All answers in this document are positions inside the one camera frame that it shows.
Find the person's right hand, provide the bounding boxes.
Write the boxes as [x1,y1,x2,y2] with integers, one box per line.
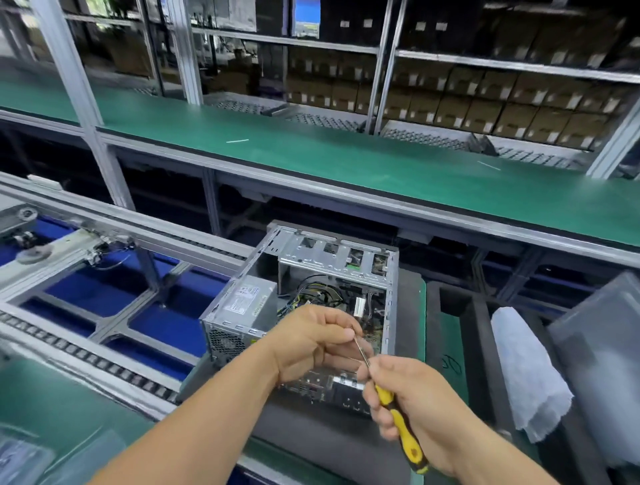
[356,355,493,475]

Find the silver power supply unit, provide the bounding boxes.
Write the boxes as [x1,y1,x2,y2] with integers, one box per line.
[200,274,279,365]

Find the roller conveyor line frame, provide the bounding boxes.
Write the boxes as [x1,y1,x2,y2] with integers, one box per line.
[0,172,256,421]

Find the open silver computer case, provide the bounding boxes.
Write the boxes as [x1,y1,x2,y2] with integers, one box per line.
[200,224,400,416]

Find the person's left hand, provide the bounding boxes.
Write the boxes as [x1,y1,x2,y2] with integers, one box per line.
[260,305,374,384]

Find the aluminium storage rack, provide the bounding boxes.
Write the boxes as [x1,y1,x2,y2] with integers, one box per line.
[0,0,640,180]

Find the stacks of brown cardboard boxes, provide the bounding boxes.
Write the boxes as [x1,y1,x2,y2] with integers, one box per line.
[285,0,640,151]

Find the blue screen monitor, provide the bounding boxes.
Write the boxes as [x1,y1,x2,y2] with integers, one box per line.
[291,0,322,39]

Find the yellow black handled screwdriver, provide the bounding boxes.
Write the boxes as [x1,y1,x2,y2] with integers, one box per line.
[353,337,430,474]

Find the white cloth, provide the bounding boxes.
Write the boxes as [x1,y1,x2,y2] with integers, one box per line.
[490,306,574,444]

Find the grey plastic bag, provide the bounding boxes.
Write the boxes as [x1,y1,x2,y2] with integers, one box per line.
[547,271,640,468]

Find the person's right forearm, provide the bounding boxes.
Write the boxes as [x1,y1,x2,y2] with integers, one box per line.
[449,425,560,485]

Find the person's left forearm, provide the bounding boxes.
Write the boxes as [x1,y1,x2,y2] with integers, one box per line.
[87,334,279,485]

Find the green mat workbench shelf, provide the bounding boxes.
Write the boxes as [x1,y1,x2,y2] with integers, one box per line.
[0,75,640,268]

